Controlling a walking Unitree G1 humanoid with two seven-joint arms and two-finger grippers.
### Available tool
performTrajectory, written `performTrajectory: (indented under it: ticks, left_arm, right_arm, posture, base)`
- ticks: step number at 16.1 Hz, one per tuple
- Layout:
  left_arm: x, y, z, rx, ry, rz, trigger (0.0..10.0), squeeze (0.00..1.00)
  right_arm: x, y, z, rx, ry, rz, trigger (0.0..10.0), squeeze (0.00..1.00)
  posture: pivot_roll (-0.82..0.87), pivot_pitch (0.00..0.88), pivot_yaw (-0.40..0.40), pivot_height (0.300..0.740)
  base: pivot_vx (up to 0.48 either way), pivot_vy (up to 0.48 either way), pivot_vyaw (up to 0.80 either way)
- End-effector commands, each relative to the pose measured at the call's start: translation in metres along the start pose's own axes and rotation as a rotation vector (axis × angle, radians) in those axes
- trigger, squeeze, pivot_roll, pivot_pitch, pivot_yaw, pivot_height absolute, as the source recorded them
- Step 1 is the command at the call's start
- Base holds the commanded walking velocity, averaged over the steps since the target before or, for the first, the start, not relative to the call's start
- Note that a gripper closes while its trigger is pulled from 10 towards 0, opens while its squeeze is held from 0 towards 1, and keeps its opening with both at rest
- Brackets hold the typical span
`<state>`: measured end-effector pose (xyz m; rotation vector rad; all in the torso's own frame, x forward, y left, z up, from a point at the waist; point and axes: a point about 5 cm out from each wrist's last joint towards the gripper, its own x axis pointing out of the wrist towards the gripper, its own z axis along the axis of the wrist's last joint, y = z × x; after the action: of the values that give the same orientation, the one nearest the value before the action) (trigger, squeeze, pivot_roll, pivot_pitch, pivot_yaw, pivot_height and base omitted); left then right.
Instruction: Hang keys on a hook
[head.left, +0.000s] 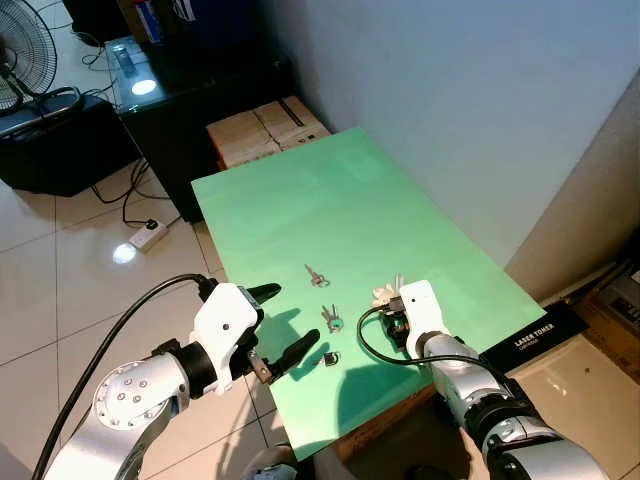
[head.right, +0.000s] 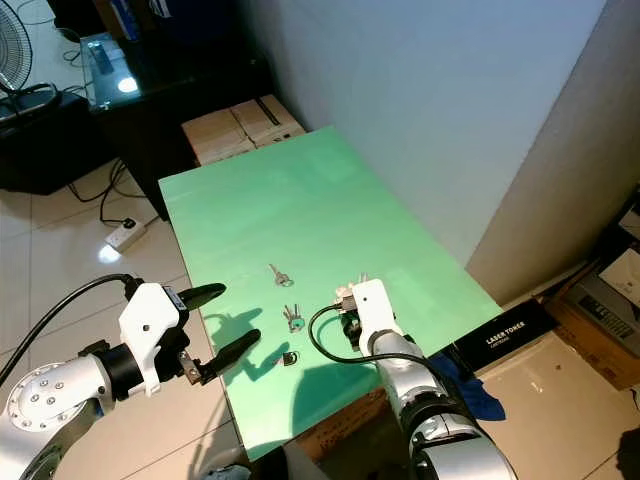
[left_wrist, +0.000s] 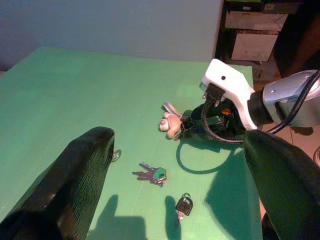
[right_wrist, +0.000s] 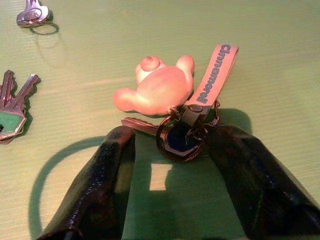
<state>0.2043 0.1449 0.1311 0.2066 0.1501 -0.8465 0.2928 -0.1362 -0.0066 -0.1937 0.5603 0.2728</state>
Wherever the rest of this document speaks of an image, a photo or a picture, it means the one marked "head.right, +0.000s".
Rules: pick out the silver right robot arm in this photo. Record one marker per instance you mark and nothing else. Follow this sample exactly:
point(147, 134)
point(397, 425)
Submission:
point(460, 450)

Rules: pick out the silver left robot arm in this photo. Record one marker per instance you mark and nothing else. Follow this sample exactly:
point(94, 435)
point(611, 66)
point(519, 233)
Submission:
point(50, 400)

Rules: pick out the key with green head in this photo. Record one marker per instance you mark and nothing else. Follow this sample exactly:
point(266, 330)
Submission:
point(294, 320)

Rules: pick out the cardboard box under table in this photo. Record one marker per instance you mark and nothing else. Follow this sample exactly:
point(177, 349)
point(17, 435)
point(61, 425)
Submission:
point(345, 425)

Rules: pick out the white power strip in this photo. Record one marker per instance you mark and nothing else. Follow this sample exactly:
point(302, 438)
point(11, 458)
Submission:
point(126, 235)

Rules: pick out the green table cover sheet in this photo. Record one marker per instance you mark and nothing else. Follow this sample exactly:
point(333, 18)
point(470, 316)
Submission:
point(290, 210)

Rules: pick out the grey robot leg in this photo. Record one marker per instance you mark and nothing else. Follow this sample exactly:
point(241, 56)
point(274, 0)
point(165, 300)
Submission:
point(225, 473)

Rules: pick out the blue cloth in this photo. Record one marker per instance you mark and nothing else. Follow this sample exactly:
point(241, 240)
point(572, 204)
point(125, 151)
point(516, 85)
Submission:
point(475, 390)

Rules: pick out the black laser toner box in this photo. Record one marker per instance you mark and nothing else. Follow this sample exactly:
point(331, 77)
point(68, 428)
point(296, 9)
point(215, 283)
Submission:
point(505, 335)

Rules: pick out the plain brown cardboard box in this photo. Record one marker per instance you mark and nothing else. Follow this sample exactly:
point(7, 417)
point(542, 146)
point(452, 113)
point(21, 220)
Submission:
point(215, 132)

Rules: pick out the black cabinet with glass top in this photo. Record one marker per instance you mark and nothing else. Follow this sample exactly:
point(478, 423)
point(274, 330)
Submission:
point(150, 130)

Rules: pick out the cardboard box with black stripe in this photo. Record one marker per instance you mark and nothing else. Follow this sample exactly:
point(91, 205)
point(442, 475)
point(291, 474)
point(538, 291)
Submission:
point(272, 118)

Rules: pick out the black speaker box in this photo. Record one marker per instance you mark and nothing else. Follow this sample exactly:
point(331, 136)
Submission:
point(45, 145)

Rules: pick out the open brown cardboard box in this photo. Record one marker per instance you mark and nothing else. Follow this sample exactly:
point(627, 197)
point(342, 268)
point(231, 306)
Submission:
point(595, 345)

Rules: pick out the dark remote control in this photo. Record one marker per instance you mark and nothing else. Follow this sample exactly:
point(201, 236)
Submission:
point(101, 58)

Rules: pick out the grey printer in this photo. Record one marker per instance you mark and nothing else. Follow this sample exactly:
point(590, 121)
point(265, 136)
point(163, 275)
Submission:
point(605, 295)

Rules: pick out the black standing fan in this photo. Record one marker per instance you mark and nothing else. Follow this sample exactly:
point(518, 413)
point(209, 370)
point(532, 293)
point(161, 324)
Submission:
point(15, 45)

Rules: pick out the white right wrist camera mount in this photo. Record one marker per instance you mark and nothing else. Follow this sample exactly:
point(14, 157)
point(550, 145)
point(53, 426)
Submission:
point(372, 310)

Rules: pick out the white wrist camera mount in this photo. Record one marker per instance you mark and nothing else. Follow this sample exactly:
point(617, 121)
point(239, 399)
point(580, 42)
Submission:
point(150, 325)
point(372, 310)

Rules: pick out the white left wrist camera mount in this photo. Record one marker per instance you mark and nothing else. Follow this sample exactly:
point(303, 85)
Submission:
point(150, 325)

